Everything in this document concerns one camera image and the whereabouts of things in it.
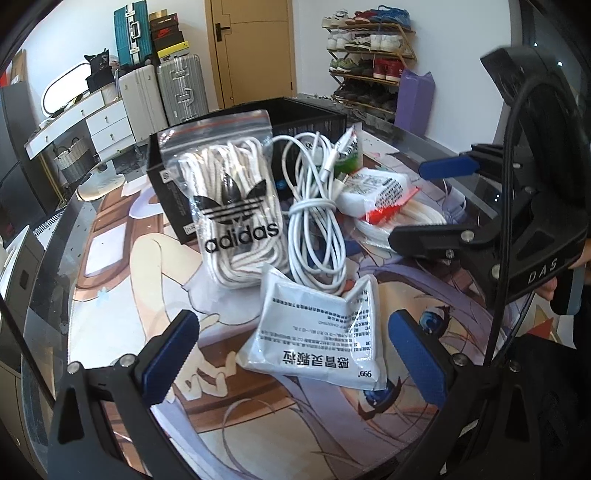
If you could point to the white ribbed container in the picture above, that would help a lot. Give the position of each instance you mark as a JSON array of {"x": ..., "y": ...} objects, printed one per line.
[{"x": 110, "y": 95}]

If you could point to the purple paper bag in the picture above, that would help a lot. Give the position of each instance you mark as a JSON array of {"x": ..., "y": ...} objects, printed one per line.
[{"x": 415, "y": 101}]

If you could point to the small clear bag green contents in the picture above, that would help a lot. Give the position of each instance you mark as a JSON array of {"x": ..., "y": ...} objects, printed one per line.
[{"x": 348, "y": 161}]

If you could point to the white medicine packet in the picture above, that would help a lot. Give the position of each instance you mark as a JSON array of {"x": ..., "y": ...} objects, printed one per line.
[{"x": 314, "y": 332}]

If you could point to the black bag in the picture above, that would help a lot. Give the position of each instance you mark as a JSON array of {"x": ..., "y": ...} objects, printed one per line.
[{"x": 99, "y": 64}]

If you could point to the silver suitcase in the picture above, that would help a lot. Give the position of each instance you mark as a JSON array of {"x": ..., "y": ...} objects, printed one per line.
[{"x": 182, "y": 87}]

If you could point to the printed desk mat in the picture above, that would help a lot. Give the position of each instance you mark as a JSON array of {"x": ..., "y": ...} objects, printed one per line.
[{"x": 138, "y": 258}]

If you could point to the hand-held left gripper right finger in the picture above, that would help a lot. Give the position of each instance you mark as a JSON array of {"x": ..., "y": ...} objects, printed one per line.
[{"x": 415, "y": 357}]

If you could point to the wooden door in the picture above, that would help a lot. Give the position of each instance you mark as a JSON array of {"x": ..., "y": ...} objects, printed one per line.
[{"x": 258, "y": 55}]

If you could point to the black shoe box red stripe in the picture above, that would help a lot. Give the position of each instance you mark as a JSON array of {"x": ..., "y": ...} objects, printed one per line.
[{"x": 165, "y": 25}]

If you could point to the white suitcase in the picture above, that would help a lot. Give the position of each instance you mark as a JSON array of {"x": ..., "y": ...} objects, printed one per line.
[{"x": 143, "y": 101}]

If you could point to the wooden shoe rack with shoes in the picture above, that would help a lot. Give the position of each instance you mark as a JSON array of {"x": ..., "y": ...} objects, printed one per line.
[{"x": 364, "y": 44}]

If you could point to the metal shoe rack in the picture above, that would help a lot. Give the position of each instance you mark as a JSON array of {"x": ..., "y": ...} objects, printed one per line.
[{"x": 408, "y": 55}]

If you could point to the teal suitcase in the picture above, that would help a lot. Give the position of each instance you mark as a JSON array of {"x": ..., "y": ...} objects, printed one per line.
[{"x": 127, "y": 37}]

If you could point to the red-zip bag of white laces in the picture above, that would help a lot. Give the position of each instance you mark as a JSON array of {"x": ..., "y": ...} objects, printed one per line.
[{"x": 415, "y": 222}]

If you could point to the person's right hand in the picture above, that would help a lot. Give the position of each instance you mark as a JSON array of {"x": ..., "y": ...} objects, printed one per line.
[{"x": 547, "y": 290}]

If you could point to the striped rug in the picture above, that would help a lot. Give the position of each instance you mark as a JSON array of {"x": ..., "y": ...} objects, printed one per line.
[{"x": 48, "y": 224}]

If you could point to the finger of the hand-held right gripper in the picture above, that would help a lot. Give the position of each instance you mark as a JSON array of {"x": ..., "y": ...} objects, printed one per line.
[
  {"x": 450, "y": 167},
  {"x": 438, "y": 241}
]

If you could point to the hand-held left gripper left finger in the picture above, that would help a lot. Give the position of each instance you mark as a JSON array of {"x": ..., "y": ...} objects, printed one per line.
[{"x": 170, "y": 362}]

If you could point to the black storage box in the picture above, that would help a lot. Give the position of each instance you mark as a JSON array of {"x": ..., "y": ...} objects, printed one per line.
[{"x": 168, "y": 196}]

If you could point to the black shoe box red logo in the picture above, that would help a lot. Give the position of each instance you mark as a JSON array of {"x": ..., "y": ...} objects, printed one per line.
[{"x": 167, "y": 35}]

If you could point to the white round stool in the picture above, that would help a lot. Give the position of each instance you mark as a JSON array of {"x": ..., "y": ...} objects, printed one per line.
[{"x": 101, "y": 184}]

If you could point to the white dresser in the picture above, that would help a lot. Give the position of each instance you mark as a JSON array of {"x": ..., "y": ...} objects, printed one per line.
[{"x": 106, "y": 121}]

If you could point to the oval mirror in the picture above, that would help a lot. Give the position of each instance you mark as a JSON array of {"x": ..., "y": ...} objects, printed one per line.
[{"x": 64, "y": 87}]

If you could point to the cardboard box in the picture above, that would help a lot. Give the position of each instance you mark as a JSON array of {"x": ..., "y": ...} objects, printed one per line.
[{"x": 18, "y": 67}]

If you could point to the woven basket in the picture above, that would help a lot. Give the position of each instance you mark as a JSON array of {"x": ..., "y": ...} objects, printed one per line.
[{"x": 74, "y": 161}]

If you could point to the dark grey refrigerator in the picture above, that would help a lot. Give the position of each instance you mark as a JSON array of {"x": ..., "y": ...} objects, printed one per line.
[{"x": 16, "y": 138}]

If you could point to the brown shoe box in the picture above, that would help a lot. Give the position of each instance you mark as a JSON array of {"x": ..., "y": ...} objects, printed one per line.
[{"x": 164, "y": 16}]

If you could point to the grey sideboard white top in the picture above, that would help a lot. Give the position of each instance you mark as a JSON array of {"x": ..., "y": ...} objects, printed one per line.
[{"x": 23, "y": 277}]

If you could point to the small white printed packet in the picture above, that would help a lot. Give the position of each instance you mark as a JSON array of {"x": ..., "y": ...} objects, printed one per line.
[{"x": 374, "y": 189}]

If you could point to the logo bag of white shoelaces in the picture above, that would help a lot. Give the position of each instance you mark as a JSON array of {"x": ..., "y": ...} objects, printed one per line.
[{"x": 231, "y": 184}]

